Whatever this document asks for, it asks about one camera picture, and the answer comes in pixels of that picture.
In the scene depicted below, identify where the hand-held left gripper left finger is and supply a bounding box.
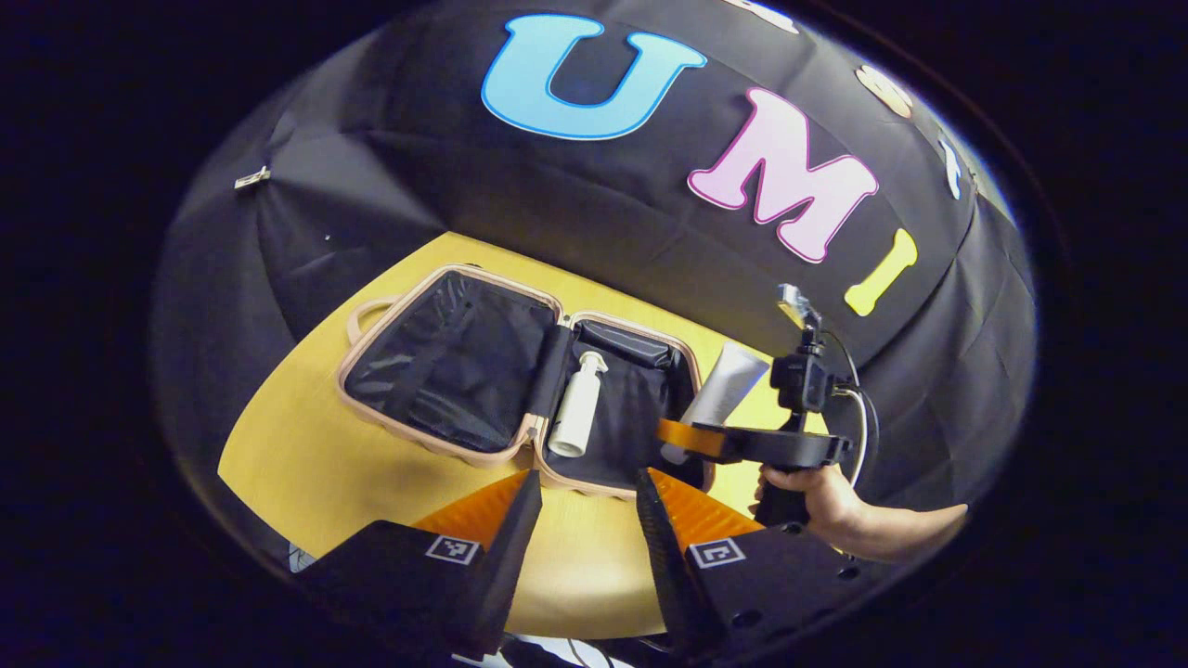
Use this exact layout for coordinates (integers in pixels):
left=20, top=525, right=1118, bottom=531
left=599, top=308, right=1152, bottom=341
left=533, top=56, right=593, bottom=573
left=297, top=469, right=544, bottom=662

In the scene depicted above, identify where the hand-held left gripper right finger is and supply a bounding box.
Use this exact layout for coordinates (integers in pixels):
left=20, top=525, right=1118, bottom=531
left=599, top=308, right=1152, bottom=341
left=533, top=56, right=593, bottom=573
left=634, top=467, right=892, bottom=662

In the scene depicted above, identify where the white squeeze tube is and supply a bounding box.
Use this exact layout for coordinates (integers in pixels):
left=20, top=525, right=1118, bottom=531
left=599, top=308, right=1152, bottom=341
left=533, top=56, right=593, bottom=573
left=661, top=340, right=771, bottom=465

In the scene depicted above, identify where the white pump bottle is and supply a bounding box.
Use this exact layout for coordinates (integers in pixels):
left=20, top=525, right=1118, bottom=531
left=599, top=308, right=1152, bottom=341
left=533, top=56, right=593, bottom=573
left=548, top=351, right=610, bottom=459

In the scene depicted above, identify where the pink suitcase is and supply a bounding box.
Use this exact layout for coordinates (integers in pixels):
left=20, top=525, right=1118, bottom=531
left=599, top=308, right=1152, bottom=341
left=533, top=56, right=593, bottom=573
left=336, top=264, right=716, bottom=502

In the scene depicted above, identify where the black backdrop cloth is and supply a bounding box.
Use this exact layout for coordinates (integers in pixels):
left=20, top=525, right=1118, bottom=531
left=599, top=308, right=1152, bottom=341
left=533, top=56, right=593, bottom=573
left=153, top=0, right=1039, bottom=507

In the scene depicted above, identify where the black cable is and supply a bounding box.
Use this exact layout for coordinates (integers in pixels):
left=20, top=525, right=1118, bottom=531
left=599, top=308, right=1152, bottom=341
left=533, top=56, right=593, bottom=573
left=824, top=329, right=881, bottom=488

